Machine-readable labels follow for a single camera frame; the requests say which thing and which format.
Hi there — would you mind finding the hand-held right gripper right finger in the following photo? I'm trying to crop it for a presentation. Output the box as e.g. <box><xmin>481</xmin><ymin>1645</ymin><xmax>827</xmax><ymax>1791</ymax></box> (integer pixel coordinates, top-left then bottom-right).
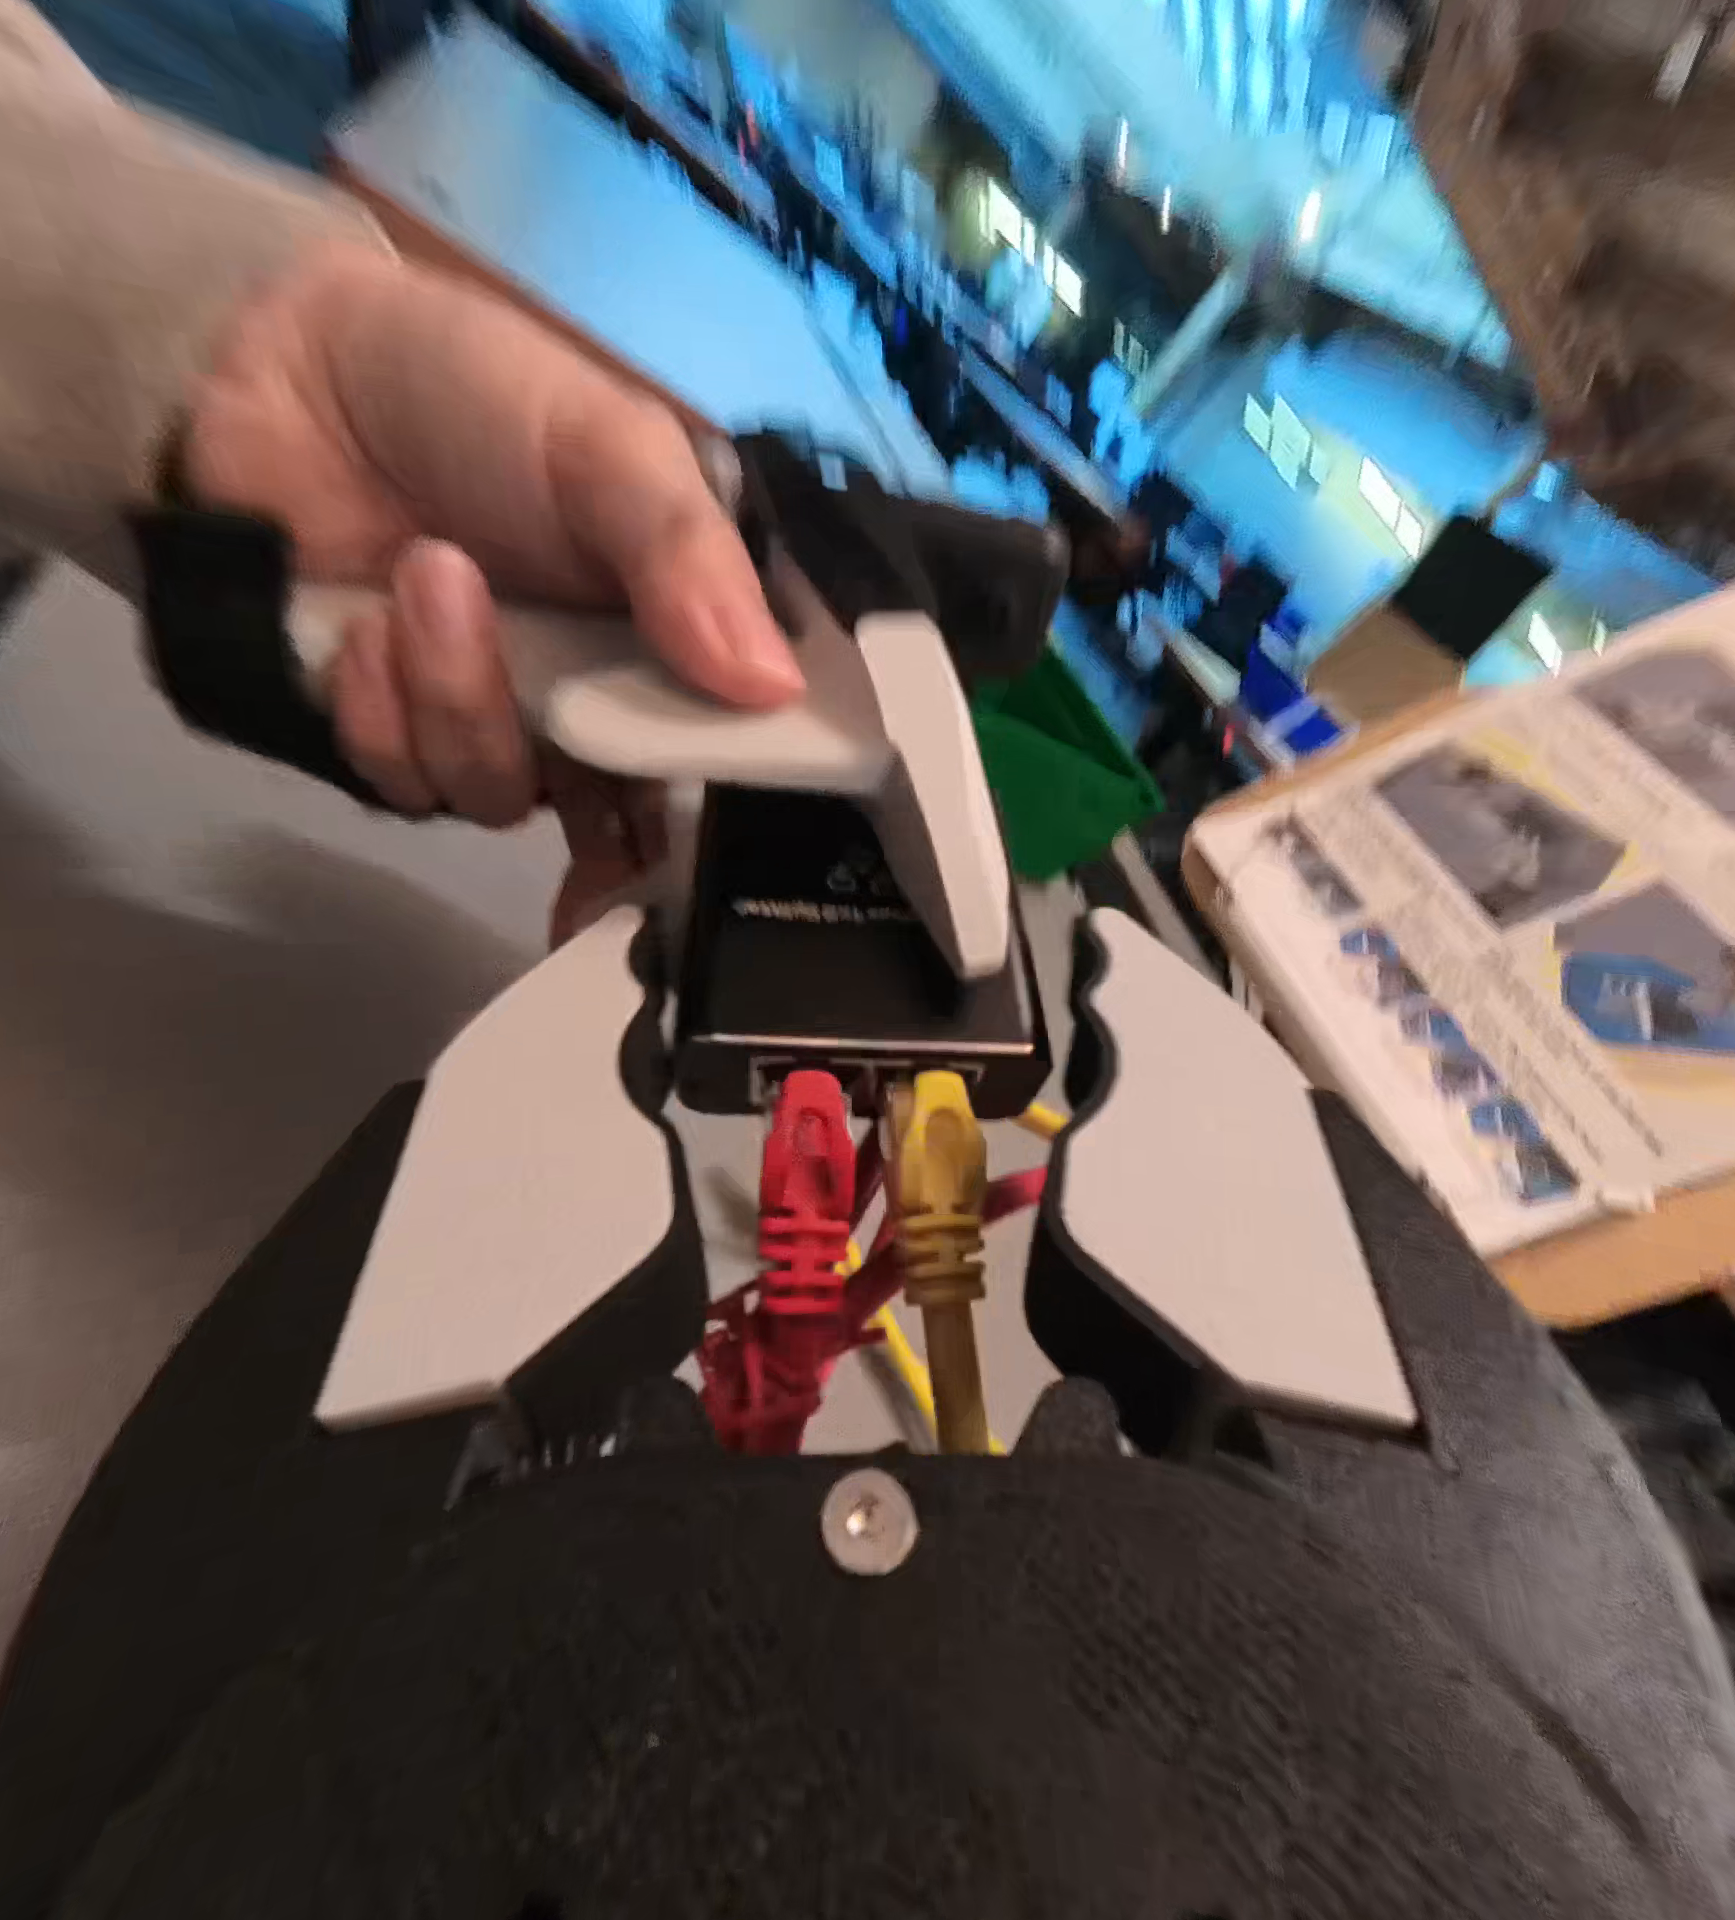
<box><xmin>1034</xmin><ymin>911</ymin><xmax>1422</xmax><ymax>1456</ymax></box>

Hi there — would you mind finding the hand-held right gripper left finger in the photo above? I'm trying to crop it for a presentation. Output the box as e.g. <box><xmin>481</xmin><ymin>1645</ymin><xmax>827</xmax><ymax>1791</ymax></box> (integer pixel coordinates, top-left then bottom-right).
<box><xmin>317</xmin><ymin>911</ymin><xmax>712</xmax><ymax>1438</ymax></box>

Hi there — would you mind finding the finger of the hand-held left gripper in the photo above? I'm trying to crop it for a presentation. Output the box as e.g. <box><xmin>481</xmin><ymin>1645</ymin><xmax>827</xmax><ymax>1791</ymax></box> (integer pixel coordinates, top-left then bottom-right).
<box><xmin>841</xmin><ymin>607</ymin><xmax>1008</xmax><ymax>984</ymax></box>

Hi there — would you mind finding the green plastic bin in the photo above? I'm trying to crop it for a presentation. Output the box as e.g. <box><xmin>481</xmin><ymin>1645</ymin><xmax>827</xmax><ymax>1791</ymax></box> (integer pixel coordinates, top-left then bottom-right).
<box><xmin>966</xmin><ymin>649</ymin><xmax>1166</xmax><ymax>887</ymax></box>

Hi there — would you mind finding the black ethernet splitter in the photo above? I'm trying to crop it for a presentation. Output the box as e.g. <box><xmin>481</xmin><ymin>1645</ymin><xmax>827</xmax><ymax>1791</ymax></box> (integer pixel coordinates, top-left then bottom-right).
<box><xmin>672</xmin><ymin>791</ymin><xmax>1048</xmax><ymax>1116</ymax></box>

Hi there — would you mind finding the yellow ethernet cable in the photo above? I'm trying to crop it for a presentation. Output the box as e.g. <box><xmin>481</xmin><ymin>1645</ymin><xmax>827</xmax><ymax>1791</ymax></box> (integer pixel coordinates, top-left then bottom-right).
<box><xmin>839</xmin><ymin>1073</ymin><xmax>1081</xmax><ymax>1456</ymax></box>

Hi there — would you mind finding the red ethernet cable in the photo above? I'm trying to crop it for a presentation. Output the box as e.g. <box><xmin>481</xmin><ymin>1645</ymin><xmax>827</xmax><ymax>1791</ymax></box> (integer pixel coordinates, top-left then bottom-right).
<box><xmin>696</xmin><ymin>1073</ymin><xmax>1048</xmax><ymax>1466</ymax></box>

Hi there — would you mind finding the person's left forearm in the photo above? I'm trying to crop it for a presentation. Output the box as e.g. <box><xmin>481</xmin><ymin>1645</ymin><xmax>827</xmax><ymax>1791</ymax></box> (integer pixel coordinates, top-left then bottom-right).
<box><xmin>0</xmin><ymin>0</ymin><xmax>424</xmax><ymax>573</ymax></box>

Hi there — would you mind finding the person's left hand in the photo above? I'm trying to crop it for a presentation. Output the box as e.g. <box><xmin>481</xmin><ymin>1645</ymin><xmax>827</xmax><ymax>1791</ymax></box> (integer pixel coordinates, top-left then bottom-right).
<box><xmin>180</xmin><ymin>257</ymin><xmax>807</xmax><ymax>950</ymax></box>

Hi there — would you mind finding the wooden clipboard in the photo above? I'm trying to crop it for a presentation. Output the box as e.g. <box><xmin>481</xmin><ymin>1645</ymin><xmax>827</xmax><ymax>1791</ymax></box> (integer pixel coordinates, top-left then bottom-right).
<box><xmin>1185</xmin><ymin>539</ymin><xmax>1735</xmax><ymax>1333</ymax></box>

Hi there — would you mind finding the printed instruction sheet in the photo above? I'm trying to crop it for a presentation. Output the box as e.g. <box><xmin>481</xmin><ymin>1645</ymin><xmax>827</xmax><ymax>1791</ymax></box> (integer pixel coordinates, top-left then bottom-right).
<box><xmin>1244</xmin><ymin>558</ymin><xmax>1735</xmax><ymax>1218</ymax></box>

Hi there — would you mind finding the black monitor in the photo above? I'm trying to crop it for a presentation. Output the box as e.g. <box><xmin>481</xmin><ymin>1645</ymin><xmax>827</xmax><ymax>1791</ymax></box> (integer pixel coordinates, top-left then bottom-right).
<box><xmin>1395</xmin><ymin>517</ymin><xmax>1552</xmax><ymax>658</ymax></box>

